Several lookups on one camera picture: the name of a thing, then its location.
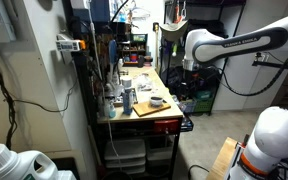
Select clear plastic bag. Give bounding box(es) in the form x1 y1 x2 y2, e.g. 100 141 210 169
134 73 152 91

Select white orange wall device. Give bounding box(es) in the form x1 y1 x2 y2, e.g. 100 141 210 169
56 34 86 52

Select red toolbox drawer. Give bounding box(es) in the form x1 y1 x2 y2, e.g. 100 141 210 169
153 120 178 133

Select silver metal tin can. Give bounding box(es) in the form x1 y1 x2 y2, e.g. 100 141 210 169
150 96 163 107

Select wooden cutting board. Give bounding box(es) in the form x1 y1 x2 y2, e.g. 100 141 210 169
133 101 171 117

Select small blue bottle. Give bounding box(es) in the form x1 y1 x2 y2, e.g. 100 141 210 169
109 101 116 118

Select white plastic storage bin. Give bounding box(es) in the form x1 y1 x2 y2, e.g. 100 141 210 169
104 139 146 160

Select white detergent jug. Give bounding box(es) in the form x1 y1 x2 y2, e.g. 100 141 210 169
0 143 77 180

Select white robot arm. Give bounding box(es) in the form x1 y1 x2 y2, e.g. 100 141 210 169
183 16 288 180

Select green plastic crate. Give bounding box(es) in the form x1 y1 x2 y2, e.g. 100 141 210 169
194 90 213 112

